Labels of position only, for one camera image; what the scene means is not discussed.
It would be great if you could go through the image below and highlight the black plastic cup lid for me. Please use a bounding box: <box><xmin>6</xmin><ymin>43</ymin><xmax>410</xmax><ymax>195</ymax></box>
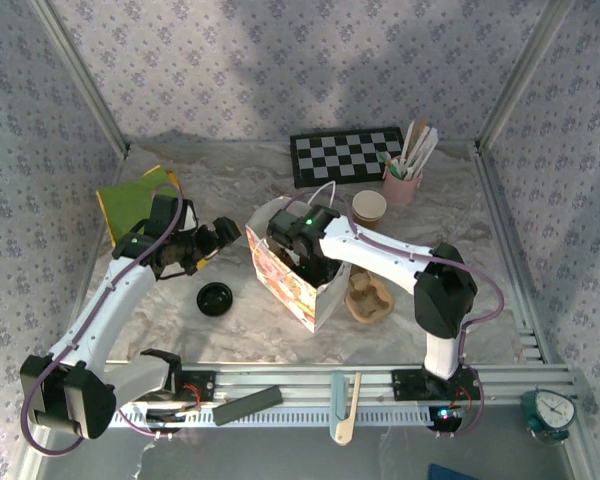
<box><xmin>196</xmin><ymin>281</ymin><xmax>234</xmax><ymax>318</ymax></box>

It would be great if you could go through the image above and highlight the animal print paper gift bag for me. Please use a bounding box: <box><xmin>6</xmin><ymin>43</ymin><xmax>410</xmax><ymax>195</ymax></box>
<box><xmin>244</xmin><ymin>180</ymin><xmax>354</xmax><ymax>335</ymax></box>

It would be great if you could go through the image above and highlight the brown paper coffee cup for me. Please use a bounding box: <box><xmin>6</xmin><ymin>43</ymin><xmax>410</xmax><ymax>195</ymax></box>
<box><xmin>351</xmin><ymin>189</ymin><xmax>388</xmax><ymax>219</ymax></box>
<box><xmin>353</xmin><ymin>208</ymin><xmax>384</xmax><ymax>232</ymax></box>

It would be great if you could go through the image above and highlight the brown pulp cup carrier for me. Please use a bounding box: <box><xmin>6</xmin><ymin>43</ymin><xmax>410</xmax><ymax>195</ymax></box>
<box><xmin>344</xmin><ymin>267</ymin><xmax>395</xmax><ymax>324</ymax></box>

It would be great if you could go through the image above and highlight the black grey chessboard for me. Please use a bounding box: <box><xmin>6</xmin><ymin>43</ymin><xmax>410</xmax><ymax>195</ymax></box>
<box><xmin>288</xmin><ymin>125</ymin><xmax>406</xmax><ymax>189</ymax></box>

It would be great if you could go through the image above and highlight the pink holder cup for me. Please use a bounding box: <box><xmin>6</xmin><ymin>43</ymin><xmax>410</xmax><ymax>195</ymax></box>
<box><xmin>382</xmin><ymin>158</ymin><xmax>424</xmax><ymax>206</ymax></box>

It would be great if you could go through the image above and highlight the green white stirrer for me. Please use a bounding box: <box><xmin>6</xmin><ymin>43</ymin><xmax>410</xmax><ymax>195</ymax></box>
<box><xmin>376</xmin><ymin>148</ymin><xmax>406</xmax><ymax>180</ymax></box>

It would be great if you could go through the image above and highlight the black flat bar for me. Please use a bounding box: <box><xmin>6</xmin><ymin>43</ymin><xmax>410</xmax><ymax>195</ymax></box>
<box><xmin>212</xmin><ymin>383</ymin><xmax>285</xmax><ymax>427</ymax></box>

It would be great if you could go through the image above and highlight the black controller board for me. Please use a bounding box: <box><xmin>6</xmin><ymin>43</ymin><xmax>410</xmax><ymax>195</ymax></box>
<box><xmin>145</xmin><ymin>407</ymin><xmax>202</xmax><ymax>435</ymax></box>
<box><xmin>428</xmin><ymin>405</ymin><xmax>465</xmax><ymax>434</ymax></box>

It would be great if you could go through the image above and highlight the wooden spatula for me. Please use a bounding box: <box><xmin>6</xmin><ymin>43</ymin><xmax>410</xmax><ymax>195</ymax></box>
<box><xmin>329</xmin><ymin>372</ymin><xmax>364</xmax><ymax>446</ymax></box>

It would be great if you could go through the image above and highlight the dark blue cloth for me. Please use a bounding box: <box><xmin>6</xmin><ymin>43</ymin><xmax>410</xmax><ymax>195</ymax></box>
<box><xmin>427</xmin><ymin>462</ymin><xmax>477</xmax><ymax>480</ymax></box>

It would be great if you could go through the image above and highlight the teal alarm clock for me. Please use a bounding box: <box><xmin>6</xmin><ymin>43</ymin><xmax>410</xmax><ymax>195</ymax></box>
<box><xmin>521</xmin><ymin>388</ymin><xmax>577</xmax><ymax>446</ymax></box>

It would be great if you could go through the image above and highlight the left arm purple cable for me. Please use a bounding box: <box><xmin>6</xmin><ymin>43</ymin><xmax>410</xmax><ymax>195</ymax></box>
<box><xmin>19</xmin><ymin>182</ymin><xmax>185</xmax><ymax>456</ymax></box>

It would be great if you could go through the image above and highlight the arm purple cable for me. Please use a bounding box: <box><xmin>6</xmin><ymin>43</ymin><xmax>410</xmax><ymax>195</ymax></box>
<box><xmin>19</xmin><ymin>182</ymin><xmax>185</xmax><ymax>456</ymax></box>
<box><xmin>279</xmin><ymin>189</ymin><xmax>506</xmax><ymax>436</ymax></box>

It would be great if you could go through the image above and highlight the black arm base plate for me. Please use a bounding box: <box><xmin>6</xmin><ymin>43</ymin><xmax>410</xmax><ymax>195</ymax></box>
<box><xmin>390</xmin><ymin>368</ymin><xmax>483</xmax><ymax>402</ymax></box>
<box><xmin>124</xmin><ymin>368</ymin><xmax>217</xmax><ymax>404</ymax></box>

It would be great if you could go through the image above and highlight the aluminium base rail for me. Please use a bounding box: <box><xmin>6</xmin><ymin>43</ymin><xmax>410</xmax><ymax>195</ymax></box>
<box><xmin>33</xmin><ymin>363</ymin><xmax>584</xmax><ymax>404</ymax></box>

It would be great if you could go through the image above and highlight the pale blue bracket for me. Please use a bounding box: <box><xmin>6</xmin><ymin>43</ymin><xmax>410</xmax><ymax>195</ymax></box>
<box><xmin>331</xmin><ymin>372</ymin><xmax>352</xmax><ymax>426</ymax></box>

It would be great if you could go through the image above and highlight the white slotted cable duct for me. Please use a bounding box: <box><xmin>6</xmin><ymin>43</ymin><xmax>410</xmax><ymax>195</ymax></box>
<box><xmin>52</xmin><ymin>403</ymin><xmax>431</xmax><ymax>430</ymax></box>

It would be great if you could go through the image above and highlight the aluminium frame post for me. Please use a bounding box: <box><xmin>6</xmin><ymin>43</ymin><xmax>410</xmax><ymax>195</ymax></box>
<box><xmin>29</xmin><ymin>0</ymin><xmax>132</xmax><ymax>157</ymax></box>
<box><xmin>474</xmin><ymin>0</ymin><xmax>579</xmax><ymax>151</ymax></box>

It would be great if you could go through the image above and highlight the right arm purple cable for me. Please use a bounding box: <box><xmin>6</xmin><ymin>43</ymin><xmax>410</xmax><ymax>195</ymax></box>
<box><xmin>279</xmin><ymin>189</ymin><xmax>506</xmax><ymax>436</ymax></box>

